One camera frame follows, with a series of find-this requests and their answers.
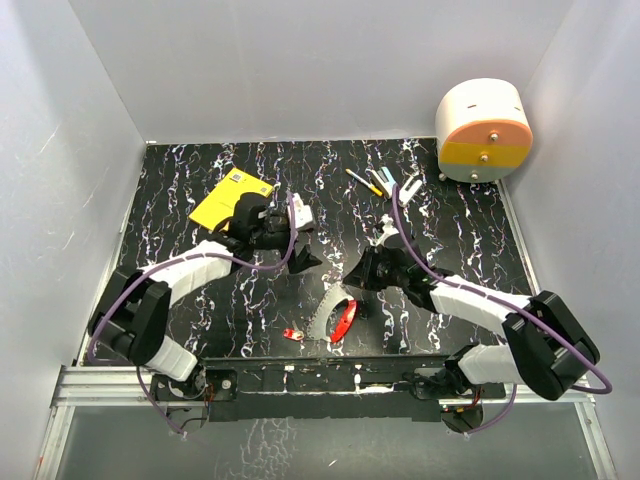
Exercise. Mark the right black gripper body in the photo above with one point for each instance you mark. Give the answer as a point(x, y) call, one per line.
point(378, 270)

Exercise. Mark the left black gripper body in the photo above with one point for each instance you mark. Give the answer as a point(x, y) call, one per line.
point(273, 237)

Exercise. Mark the red key tag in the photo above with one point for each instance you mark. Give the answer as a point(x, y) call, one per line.
point(293, 334)

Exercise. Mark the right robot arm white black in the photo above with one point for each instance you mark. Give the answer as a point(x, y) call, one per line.
point(545, 346)

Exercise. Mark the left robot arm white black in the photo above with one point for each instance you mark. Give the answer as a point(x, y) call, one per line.
point(131, 317)

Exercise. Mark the yellow notebook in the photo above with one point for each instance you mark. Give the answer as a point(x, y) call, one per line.
point(220, 202)

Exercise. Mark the white clip tool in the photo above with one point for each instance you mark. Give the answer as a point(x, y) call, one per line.
point(409, 189)

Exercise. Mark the yellow white pen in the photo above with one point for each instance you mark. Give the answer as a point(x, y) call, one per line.
point(369, 185)

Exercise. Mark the light blue marker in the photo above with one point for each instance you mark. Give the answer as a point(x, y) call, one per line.
point(383, 180)

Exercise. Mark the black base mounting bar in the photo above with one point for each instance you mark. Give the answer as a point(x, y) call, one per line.
point(390, 386)

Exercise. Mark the round pastel drawer cabinet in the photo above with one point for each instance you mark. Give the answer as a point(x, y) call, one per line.
point(482, 132)

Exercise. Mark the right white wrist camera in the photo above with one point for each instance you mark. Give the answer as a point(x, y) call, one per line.
point(384, 229)

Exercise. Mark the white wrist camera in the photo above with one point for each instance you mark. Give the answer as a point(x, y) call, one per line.
point(303, 215)
point(384, 229)

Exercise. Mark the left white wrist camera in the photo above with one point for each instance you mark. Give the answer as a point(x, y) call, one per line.
point(303, 215)

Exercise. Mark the aluminium frame rail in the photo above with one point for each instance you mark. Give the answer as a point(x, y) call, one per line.
point(101, 425)

